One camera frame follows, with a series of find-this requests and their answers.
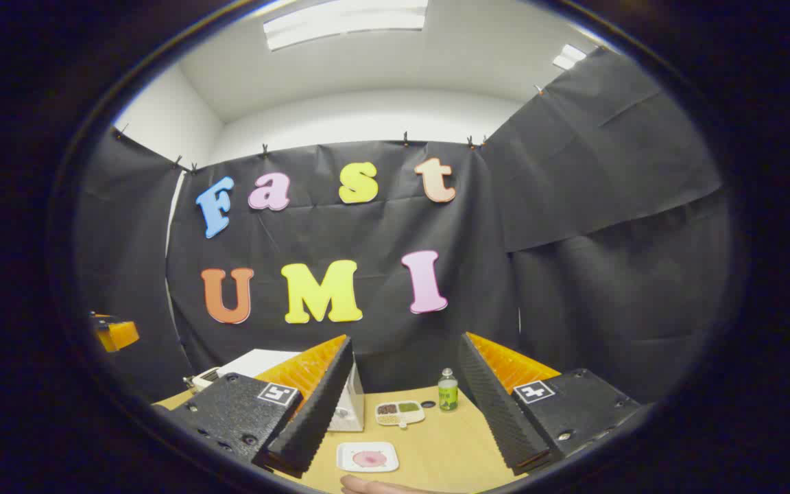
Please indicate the green label drink bottle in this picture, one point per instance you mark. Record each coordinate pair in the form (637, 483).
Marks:
(448, 394)

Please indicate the small ceiling light panel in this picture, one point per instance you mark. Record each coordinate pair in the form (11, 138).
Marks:
(568, 57)

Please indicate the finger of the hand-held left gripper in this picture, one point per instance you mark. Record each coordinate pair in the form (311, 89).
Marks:
(119, 335)

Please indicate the white microwave oven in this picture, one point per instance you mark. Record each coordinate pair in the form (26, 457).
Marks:
(348, 401)

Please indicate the white toaster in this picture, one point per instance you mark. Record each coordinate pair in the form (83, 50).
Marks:
(204, 379)

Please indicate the large ceiling light panel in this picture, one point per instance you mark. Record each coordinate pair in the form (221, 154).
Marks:
(343, 20)

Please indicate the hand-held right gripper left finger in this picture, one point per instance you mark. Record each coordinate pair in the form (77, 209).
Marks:
(313, 418)

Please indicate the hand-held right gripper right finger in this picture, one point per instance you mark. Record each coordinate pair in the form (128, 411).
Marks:
(498, 412)

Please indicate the white divided bean dish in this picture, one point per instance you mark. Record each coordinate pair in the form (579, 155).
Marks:
(400, 414)

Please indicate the white food tray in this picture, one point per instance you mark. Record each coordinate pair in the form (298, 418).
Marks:
(347, 463)

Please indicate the pink ham slice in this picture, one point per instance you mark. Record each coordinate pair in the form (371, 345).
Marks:
(369, 459)

